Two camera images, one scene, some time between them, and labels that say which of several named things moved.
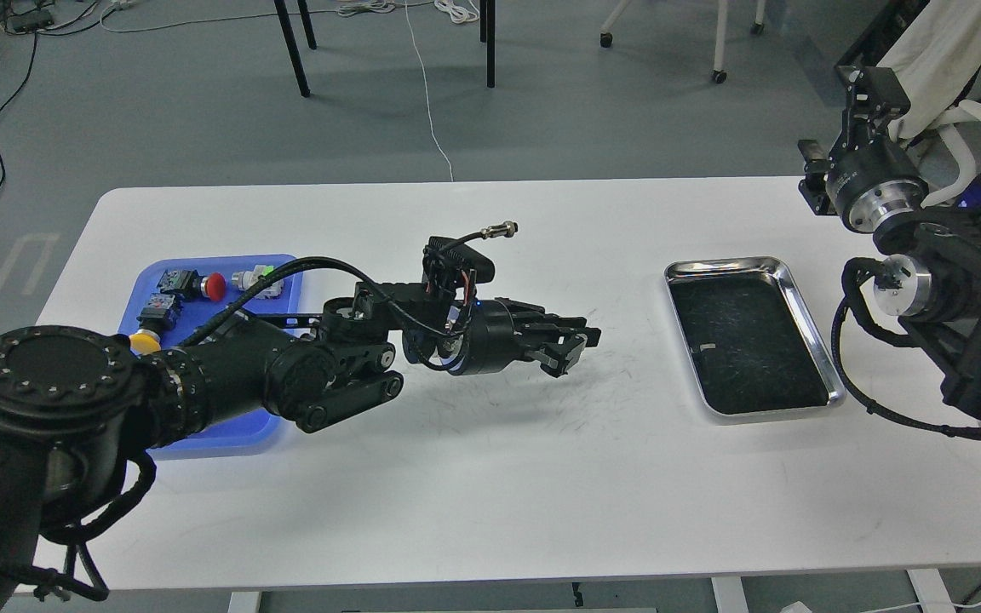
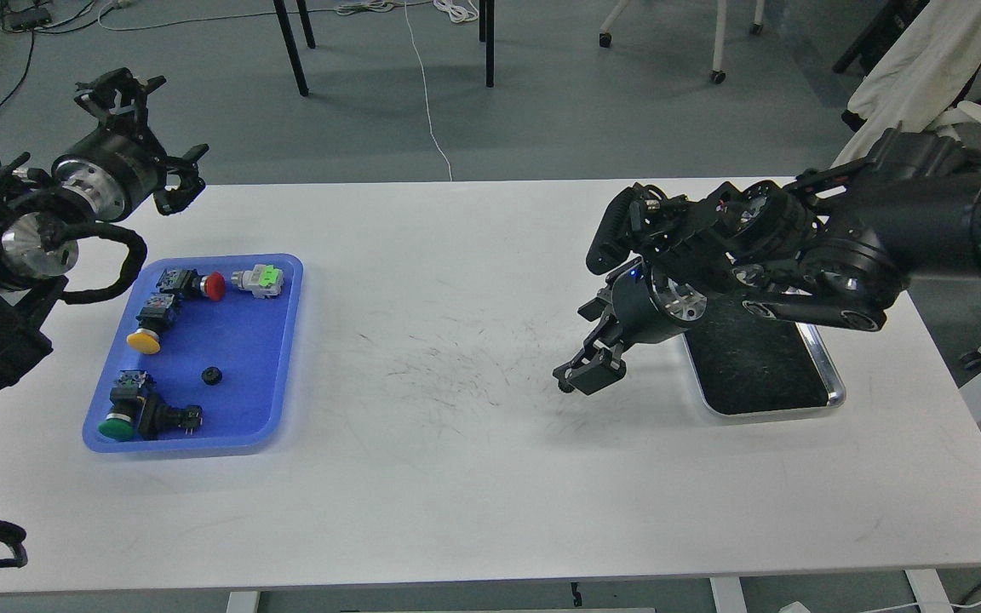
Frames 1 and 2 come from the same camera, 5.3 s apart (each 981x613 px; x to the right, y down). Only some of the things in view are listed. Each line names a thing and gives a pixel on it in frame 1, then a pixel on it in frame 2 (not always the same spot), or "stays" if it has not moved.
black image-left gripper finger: (544, 326) -> (116, 89)
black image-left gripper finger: (559, 357) -> (169, 202)
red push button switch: (187, 285) stays
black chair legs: (487, 17) stays
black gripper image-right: (870, 179) -> (645, 301)
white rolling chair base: (719, 74) stays
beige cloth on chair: (940, 58) stays
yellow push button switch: (159, 315) stays
